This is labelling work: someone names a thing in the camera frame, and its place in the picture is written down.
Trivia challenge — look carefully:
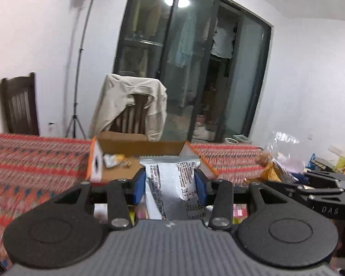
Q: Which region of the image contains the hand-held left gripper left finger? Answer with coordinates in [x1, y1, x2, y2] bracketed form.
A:
[50, 168, 147, 231]

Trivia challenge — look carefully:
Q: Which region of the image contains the small gold snack packet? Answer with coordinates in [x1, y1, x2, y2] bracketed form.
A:
[103, 154, 132, 169]

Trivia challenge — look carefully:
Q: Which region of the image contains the black framed sliding glass door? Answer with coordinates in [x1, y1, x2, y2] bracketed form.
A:
[113, 0, 272, 144]

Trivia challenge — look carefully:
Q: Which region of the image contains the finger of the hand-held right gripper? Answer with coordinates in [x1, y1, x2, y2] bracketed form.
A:
[303, 171, 345, 190]
[264, 180, 345, 198]

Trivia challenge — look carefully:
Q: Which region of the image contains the red patterned tablecloth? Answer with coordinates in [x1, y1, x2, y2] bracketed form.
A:
[0, 132, 265, 273]

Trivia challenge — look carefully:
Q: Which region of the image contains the studio light on tripod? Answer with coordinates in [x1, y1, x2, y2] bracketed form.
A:
[65, 0, 106, 139]

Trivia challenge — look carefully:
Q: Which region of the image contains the dark wooden chair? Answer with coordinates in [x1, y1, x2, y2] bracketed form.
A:
[0, 72, 40, 136]

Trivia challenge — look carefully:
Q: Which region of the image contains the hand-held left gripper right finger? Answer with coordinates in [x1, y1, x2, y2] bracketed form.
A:
[194, 169, 294, 230]

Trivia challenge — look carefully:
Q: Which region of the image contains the orange white cardboard box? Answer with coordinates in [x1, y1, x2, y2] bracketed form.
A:
[86, 131, 219, 184]

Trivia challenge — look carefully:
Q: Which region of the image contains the hanging light blue garment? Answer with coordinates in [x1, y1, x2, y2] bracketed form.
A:
[168, 11, 197, 66]

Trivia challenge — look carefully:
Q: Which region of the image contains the chair with beige jacket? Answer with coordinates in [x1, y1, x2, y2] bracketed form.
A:
[89, 74, 168, 142]

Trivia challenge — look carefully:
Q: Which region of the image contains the silver snack packet black print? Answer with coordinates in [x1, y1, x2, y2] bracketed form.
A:
[139, 155, 209, 222]

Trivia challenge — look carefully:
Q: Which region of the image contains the wooden chair under jacket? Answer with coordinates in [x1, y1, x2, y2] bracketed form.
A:
[109, 94, 150, 134]

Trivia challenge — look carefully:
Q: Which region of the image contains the hanging white shirt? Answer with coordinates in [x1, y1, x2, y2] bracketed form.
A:
[211, 20, 237, 59]

